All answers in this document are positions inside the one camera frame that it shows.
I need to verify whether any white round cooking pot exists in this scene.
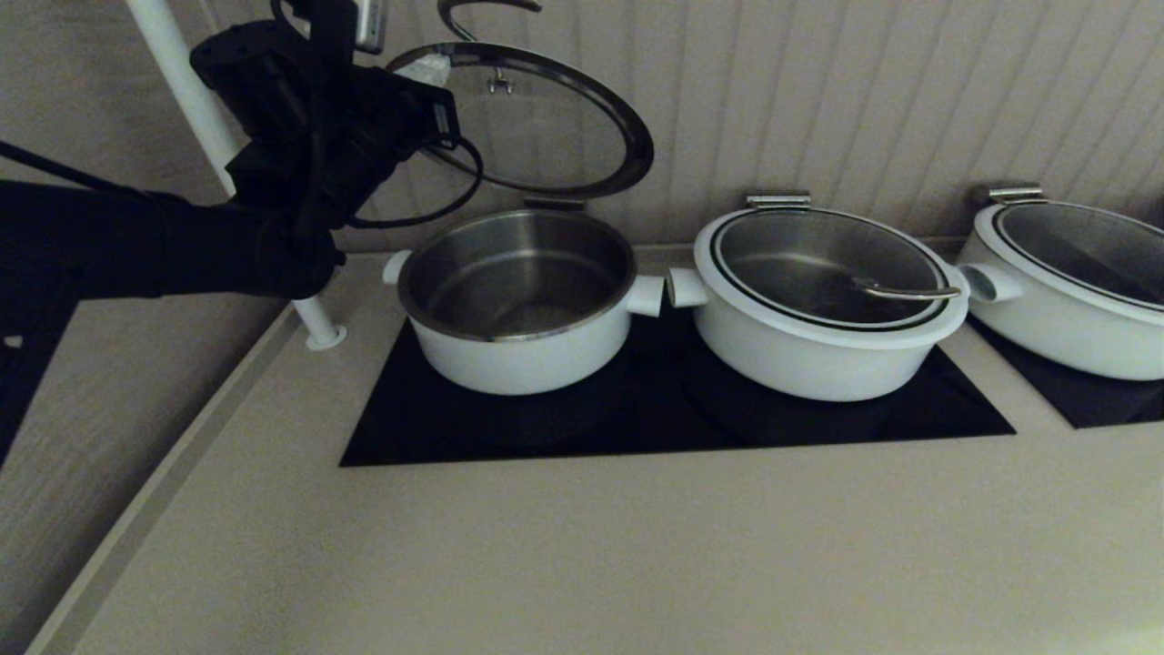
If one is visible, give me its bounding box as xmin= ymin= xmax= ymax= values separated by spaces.
xmin=955 ymin=202 xmax=1164 ymax=381
xmin=666 ymin=207 xmax=970 ymax=403
xmin=382 ymin=207 xmax=666 ymax=396

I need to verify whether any white slanted metal pole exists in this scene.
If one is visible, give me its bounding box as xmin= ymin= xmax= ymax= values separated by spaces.
xmin=127 ymin=0 xmax=349 ymax=352

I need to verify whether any wide black glass cooktop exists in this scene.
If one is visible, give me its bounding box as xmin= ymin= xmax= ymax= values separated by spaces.
xmin=338 ymin=305 xmax=1018 ymax=468

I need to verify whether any narrow black glass cooktop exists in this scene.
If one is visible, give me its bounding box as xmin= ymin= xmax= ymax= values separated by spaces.
xmin=966 ymin=314 xmax=1164 ymax=429

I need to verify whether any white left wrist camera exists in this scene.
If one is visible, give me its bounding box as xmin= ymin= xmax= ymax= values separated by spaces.
xmin=355 ymin=0 xmax=387 ymax=54

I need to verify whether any black left camera cable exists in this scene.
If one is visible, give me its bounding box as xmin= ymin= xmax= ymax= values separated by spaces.
xmin=350 ymin=135 xmax=485 ymax=230

